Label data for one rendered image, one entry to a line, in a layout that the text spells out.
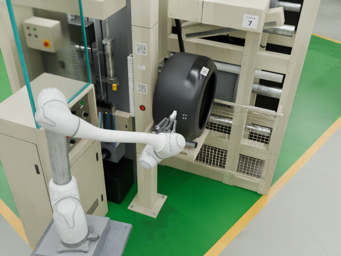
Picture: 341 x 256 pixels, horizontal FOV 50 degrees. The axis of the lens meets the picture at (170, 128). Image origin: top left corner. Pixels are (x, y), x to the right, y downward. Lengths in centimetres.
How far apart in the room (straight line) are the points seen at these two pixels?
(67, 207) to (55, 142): 35
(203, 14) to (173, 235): 175
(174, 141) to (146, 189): 136
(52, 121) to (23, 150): 69
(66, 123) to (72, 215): 54
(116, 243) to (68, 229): 37
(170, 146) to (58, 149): 58
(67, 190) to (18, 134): 45
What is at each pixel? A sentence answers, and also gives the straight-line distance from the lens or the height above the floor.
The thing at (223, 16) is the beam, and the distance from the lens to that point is 242.
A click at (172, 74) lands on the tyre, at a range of 229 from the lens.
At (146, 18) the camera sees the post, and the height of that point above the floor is 172.
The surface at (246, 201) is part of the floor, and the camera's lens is 347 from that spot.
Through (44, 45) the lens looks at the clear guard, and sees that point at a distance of 207.
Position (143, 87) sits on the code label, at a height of 123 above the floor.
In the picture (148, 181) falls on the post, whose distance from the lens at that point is 306.
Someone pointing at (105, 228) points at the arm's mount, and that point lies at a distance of 228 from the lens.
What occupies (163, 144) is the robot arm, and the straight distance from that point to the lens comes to 184.
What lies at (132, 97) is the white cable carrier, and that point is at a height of 112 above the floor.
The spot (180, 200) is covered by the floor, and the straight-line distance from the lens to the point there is 339.
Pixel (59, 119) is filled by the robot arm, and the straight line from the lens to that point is 171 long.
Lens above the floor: 252
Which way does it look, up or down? 37 degrees down
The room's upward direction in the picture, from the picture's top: 2 degrees clockwise
